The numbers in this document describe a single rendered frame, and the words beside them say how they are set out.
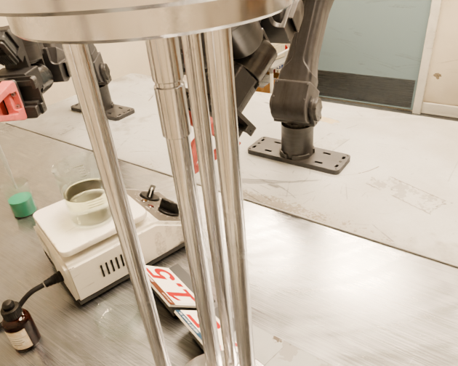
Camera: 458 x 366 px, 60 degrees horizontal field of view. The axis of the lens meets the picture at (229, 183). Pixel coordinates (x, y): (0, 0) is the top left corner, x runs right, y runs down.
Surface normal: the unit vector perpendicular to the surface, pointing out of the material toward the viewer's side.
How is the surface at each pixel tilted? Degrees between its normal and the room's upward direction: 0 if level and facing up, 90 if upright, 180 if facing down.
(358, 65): 90
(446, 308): 0
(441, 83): 90
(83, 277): 90
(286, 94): 56
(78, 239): 0
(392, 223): 0
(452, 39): 90
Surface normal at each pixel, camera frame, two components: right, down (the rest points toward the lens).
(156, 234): 0.64, 0.36
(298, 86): -0.45, -0.07
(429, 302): -0.07, -0.84
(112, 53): 0.82, 0.25
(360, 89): -0.57, 0.47
